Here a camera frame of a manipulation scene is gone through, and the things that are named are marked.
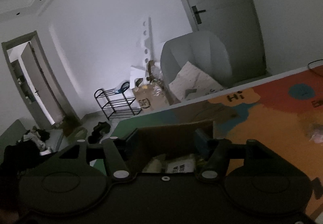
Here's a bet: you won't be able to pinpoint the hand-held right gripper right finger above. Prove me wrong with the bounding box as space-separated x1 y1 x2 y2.
195 128 303 182

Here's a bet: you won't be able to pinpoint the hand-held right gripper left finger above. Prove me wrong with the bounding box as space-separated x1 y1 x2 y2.
57 128 139 182

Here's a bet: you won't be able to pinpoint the brown cardboard box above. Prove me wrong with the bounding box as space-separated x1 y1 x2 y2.
125 118 214 174

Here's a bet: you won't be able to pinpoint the clear cracker packet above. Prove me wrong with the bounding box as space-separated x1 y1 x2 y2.
165 158 198 174

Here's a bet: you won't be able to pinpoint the dark shoes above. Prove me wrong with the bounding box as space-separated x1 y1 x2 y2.
87 121 112 144

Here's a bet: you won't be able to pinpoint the beige snack packet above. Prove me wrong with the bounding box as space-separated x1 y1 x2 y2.
142 154 166 173

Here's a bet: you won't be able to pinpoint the black shoe rack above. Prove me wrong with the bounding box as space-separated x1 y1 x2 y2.
94 82 142 120

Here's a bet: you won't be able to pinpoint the printed cardboard box with clutter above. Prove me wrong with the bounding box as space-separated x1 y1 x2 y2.
131 61 174 114

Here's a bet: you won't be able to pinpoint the speckled white board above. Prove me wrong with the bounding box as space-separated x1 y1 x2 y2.
168 61 228 101

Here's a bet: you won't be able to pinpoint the colourful printed table mat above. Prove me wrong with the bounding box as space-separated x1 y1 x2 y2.
91 64 323 219

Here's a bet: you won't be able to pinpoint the grey armchair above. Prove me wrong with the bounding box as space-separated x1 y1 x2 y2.
161 31 243 89

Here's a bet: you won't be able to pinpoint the pile of clothes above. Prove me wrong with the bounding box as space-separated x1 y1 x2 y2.
17 126 52 155

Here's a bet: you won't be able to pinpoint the white perforated panel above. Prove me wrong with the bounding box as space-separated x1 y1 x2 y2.
137 18 155 69

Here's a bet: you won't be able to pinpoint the open wooden door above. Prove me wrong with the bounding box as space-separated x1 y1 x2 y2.
1 31 81 129

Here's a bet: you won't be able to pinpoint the green floor mat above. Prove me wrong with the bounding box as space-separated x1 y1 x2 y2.
0 118 64 156

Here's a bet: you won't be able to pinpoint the pink snack packet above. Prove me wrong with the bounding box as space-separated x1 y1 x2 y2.
308 127 323 143

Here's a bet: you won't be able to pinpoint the dark door handle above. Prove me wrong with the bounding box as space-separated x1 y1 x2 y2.
191 5 207 25

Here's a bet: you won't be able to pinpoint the grey cable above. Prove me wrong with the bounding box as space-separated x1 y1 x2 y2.
307 60 323 71

